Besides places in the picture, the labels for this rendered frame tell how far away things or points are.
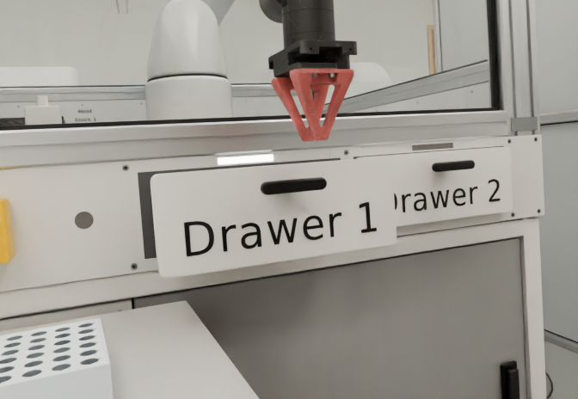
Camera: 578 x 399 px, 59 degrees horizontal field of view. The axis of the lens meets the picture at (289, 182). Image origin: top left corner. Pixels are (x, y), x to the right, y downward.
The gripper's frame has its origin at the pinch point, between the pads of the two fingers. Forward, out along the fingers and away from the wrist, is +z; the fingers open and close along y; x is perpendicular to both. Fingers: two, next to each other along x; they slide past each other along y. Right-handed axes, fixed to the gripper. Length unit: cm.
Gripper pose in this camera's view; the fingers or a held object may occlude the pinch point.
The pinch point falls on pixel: (314, 133)
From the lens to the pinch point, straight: 57.1
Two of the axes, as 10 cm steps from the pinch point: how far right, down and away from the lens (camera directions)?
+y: -3.7, -0.5, 9.3
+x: -9.3, 0.8, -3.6
